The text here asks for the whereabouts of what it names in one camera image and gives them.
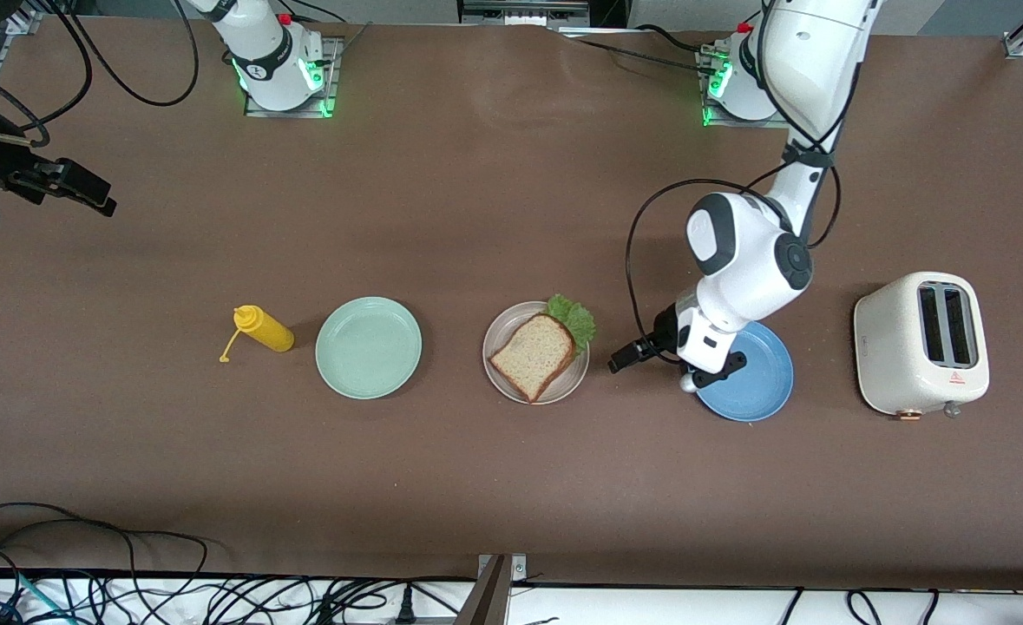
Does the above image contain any green lettuce leaf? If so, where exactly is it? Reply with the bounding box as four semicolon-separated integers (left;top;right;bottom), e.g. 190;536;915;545
546;294;598;351

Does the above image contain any brown bread slice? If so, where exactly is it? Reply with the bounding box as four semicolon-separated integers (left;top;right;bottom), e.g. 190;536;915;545
489;313;578;405

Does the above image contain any yellow mustard squeeze bottle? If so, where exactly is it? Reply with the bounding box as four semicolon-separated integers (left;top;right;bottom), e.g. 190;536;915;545
219;305;296;364

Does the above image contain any blue plate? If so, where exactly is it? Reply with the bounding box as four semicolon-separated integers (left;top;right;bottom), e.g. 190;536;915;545
693;319;795;423

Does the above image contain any beige plate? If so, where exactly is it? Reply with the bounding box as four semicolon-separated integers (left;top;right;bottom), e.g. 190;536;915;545
482;300;591;406

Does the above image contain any mint green plate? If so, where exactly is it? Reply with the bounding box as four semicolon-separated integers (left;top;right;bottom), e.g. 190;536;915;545
315;296;423;400

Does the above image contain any white toaster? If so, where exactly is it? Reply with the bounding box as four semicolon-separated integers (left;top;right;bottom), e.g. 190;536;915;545
853;271;991;420

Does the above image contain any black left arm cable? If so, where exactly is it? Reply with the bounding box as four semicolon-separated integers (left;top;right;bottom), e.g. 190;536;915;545
624;130;843;365

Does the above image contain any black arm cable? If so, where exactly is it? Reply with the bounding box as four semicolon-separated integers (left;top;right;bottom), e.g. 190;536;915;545
0;0;201;150
624;130;843;365

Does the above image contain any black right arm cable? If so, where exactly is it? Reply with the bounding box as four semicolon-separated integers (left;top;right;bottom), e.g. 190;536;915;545
0;0;201;150

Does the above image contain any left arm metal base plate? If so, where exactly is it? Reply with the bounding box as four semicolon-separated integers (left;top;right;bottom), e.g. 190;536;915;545
698;48;791;129

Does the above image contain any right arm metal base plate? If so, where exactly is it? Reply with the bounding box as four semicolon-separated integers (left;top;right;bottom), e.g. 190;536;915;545
244;35;340;120

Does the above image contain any aluminium profile bracket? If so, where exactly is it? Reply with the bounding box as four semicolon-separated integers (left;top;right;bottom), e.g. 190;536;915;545
455;553;529;625

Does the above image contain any black base cable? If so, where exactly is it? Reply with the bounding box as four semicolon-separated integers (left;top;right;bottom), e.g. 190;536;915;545
554;24;720;75

